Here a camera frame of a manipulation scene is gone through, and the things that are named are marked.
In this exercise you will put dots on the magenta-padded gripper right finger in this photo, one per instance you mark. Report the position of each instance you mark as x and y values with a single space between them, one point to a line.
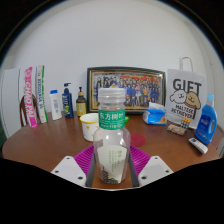
153 168

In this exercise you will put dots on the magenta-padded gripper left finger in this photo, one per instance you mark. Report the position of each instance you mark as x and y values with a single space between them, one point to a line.
71 168

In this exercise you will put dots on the clear green-labelled drink bottle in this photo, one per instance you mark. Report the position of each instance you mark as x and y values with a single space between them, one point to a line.
111 140

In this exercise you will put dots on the flat round red coaster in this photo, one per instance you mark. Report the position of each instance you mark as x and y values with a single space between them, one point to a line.
138 140

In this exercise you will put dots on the white yellow-rimmed cup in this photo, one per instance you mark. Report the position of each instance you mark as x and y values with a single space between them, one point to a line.
88 128

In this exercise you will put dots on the small wrapped snack packet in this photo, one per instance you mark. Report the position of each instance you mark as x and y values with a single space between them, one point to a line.
176 129

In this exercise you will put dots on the white remote control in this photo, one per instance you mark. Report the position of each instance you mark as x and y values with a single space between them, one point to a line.
198 145

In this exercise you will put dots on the blue tissue pack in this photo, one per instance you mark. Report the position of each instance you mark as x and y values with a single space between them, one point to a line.
154 116

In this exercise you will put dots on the colourful puzzle cube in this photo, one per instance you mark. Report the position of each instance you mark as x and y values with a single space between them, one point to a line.
185 123

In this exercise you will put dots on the amber pump bottle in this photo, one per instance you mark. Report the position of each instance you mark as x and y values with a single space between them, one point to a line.
81 106

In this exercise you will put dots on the dark blue pump bottle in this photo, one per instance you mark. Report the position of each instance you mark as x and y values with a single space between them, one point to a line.
68 105

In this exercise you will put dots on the white blue-capped shampoo bottle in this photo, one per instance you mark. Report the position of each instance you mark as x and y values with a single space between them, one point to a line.
55 106

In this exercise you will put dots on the blue detergent bottle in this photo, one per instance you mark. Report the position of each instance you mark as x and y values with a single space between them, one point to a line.
206 126

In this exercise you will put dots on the brown wooden chair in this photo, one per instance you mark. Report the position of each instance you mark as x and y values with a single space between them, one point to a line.
23 110

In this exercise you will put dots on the white paper gift bag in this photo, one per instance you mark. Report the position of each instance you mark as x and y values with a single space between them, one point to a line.
185 96

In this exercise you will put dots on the long green white box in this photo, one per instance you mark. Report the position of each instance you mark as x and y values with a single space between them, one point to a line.
41 95

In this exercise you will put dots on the framed group photo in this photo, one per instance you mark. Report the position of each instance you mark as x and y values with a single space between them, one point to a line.
140 88

